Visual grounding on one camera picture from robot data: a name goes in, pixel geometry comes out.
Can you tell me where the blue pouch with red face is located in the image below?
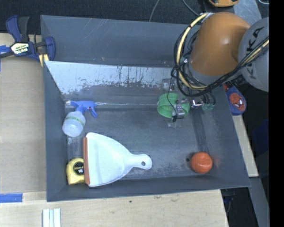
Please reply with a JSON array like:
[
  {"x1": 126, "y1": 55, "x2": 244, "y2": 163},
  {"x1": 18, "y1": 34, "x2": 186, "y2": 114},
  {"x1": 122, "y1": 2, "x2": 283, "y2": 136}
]
[{"x1": 223, "y1": 84, "x2": 247, "y2": 116}]

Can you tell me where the orange ball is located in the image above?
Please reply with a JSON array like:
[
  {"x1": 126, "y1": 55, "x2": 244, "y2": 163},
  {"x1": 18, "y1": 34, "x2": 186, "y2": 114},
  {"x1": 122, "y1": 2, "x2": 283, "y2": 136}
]
[{"x1": 190, "y1": 151, "x2": 213, "y2": 174}]

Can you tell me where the white dustpan with orange edge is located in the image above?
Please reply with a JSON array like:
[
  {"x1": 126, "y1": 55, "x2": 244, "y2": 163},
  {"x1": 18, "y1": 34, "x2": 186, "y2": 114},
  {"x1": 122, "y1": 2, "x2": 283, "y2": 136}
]
[{"x1": 82, "y1": 132, "x2": 153, "y2": 188}]

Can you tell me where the yellow tape measure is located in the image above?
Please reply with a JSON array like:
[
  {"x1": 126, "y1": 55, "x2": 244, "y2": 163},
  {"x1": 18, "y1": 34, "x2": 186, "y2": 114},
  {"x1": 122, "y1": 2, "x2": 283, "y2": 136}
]
[{"x1": 65, "y1": 157, "x2": 86, "y2": 186}]

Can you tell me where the green plastic ring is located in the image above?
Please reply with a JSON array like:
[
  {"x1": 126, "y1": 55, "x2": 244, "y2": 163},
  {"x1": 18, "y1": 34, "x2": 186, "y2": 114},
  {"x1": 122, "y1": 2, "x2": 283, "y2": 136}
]
[{"x1": 157, "y1": 93, "x2": 190, "y2": 119}]

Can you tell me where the grey metal bin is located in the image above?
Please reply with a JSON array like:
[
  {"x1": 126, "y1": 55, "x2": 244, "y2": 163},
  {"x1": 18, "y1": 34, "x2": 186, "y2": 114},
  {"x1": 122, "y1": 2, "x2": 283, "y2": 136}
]
[{"x1": 39, "y1": 14, "x2": 252, "y2": 202}]

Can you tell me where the clear spray bottle blue trigger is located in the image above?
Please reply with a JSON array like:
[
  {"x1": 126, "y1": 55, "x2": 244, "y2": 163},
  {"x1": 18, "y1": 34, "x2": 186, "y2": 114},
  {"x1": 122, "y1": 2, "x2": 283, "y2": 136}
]
[{"x1": 62, "y1": 100, "x2": 98, "y2": 138}]

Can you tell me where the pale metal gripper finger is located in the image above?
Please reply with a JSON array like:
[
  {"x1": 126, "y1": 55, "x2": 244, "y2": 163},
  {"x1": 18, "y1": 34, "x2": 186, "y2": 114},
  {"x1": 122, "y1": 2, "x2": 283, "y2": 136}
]
[
  {"x1": 168, "y1": 105, "x2": 186, "y2": 128},
  {"x1": 161, "y1": 78, "x2": 180, "y2": 92}
]

